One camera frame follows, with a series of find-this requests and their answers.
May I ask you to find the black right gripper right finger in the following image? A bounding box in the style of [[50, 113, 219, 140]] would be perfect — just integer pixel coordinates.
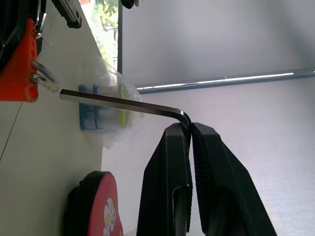
[[191, 122, 279, 236]]

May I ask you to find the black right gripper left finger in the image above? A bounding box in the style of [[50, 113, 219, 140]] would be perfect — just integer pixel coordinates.
[[136, 123, 193, 236]]

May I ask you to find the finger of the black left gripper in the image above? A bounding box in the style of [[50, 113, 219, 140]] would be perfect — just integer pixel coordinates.
[[0, 0, 47, 72], [52, 0, 82, 29]]

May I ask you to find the orange hex key holder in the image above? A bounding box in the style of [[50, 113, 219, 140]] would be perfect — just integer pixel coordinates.
[[0, 16, 40, 103]]

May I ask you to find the silver hex key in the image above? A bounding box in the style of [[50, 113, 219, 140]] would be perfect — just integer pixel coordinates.
[[31, 61, 61, 86], [30, 73, 61, 94], [60, 88, 192, 129], [35, 11, 48, 40]]

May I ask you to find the silver hex key in holder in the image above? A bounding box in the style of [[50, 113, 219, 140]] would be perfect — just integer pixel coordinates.
[[35, 11, 48, 40], [30, 73, 61, 94], [31, 61, 61, 86]]

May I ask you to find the black rounded object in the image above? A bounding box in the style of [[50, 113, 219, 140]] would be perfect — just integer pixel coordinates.
[[121, 0, 140, 10]]

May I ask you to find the red black cartoon case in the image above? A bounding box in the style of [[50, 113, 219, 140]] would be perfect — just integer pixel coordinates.
[[64, 170, 124, 236]]

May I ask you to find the yellow-green item in bag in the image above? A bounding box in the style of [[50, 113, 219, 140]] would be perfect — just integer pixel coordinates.
[[119, 83, 131, 128]]

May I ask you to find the clear plastic bag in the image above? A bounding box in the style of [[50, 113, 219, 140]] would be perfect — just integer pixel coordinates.
[[93, 56, 144, 150]]

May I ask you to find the chrome metal rod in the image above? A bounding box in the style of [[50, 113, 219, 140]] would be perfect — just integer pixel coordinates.
[[135, 67, 315, 94]]

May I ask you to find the blue plastic rack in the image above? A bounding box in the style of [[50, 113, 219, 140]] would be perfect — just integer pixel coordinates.
[[78, 83, 104, 131]]

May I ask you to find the black window frame post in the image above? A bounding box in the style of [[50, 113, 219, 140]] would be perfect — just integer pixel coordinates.
[[117, 0, 124, 72]]

